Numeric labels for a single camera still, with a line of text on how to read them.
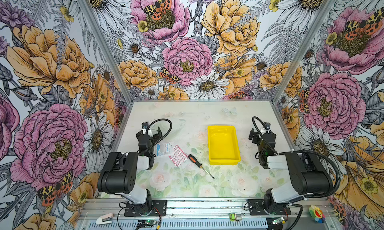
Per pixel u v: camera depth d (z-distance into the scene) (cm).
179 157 92
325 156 62
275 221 72
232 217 70
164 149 94
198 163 88
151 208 73
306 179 45
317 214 72
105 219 70
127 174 46
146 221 71
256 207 74
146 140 72
